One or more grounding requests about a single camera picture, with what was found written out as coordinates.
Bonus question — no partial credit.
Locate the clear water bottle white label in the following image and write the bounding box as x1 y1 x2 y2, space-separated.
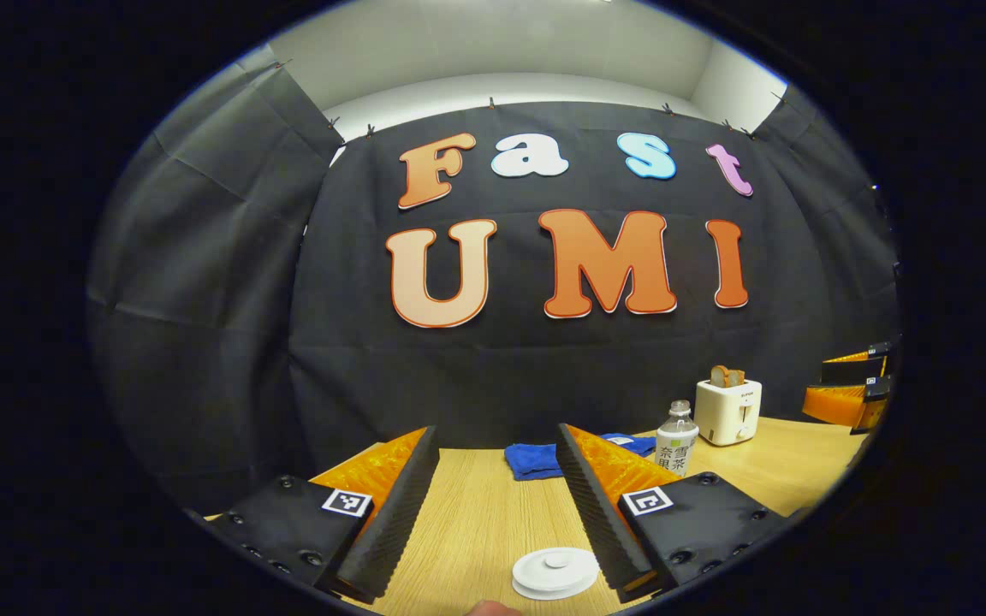
656 400 700 478

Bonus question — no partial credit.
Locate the white toaster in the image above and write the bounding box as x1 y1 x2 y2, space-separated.
695 378 763 447

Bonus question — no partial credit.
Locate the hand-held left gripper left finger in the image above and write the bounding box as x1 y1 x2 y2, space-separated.
206 425 441 604

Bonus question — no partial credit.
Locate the black backdrop cloth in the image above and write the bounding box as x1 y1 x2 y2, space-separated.
86 43 900 514

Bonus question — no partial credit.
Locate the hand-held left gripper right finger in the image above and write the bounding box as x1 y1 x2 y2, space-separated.
555 422 793 602

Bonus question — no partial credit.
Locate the blue folded cloth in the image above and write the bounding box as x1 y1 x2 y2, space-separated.
504 433 658 482

